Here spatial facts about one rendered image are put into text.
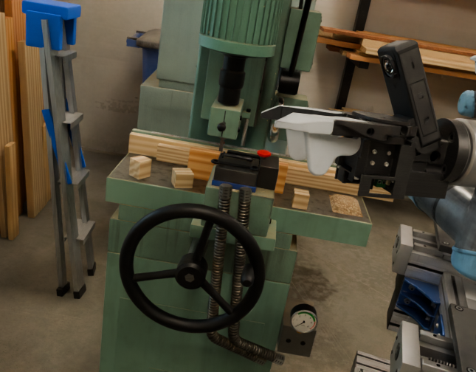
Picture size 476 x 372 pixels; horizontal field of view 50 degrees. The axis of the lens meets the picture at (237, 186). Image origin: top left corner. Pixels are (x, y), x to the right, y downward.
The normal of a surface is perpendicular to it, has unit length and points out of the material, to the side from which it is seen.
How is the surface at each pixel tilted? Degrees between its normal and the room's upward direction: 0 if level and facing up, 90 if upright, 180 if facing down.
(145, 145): 90
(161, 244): 90
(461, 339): 0
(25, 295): 0
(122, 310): 90
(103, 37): 90
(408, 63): 80
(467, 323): 0
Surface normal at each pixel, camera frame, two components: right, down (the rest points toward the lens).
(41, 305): 0.16, -0.91
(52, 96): -0.13, 0.36
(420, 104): 0.21, 0.23
